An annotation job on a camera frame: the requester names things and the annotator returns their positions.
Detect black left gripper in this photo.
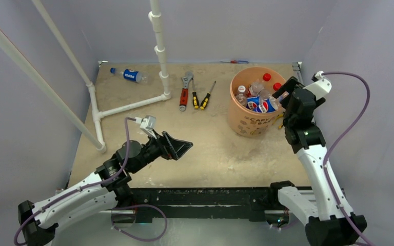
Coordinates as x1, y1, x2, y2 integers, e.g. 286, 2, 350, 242
130, 129, 192, 173

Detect Pepsi bottle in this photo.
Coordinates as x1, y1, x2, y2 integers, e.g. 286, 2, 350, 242
254, 89, 289, 113

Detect red label bottle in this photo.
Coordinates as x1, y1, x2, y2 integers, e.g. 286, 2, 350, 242
249, 73, 271, 95
247, 81, 272, 97

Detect orange plastic bin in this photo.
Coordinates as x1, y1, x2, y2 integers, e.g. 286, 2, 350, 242
227, 67, 285, 137

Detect clear bottle red cap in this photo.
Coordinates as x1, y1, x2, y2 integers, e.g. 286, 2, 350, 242
235, 85, 248, 107

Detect Pepsi bottle front edge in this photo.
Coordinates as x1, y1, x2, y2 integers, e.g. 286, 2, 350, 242
246, 96, 260, 111

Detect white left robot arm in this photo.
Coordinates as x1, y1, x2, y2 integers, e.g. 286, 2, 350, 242
14, 131, 193, 245

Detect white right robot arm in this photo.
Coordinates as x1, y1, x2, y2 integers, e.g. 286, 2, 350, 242
267, 71, 367, 245

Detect yellow black screwdriver left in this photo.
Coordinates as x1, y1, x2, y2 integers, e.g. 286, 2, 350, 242
191, 79, 200, 109

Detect yellow black screwdriver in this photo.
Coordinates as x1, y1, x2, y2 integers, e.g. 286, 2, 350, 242
200, 81, 216, 110
191, 79, 200, 109

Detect yellow black screwdriver right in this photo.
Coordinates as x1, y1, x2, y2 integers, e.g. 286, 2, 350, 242
200, 81, 216, 110

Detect red blue screwdriver far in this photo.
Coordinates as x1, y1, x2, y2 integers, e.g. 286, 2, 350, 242
220, 60, 249, 64

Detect Pepsi bottle far corner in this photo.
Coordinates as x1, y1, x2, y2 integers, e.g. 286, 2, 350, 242
110, 67, 148, 84

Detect yellow handled pliers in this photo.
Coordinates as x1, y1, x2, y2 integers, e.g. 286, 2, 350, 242
272, 113, 284, 130

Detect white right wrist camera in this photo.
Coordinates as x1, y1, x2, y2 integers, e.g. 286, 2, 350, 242
304, 71, 332, 100

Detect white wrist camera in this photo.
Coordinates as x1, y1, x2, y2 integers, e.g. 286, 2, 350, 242
135, 115, 157, 139
304, 71, 332, 100

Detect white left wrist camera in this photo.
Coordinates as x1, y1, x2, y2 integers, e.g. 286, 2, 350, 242
135, 115, 157, 139

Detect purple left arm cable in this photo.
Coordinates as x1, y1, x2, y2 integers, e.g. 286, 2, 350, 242
13, 117, 168, 246

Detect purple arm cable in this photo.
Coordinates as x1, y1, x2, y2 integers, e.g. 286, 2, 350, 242
270, 71, 375, 246
13, 117, 168, 246

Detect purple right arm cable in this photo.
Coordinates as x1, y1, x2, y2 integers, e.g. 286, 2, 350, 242
270, 71, 375, 246

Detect red handled adjustable wrench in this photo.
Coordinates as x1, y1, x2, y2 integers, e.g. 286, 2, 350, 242
179, 71, 193, 112

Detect black aluminium base frame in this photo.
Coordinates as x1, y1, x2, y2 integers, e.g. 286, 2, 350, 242
52, 184, 323, 225

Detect white PVC pipe frame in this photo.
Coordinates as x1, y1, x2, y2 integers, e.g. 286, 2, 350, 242
0, 1, 171, 157

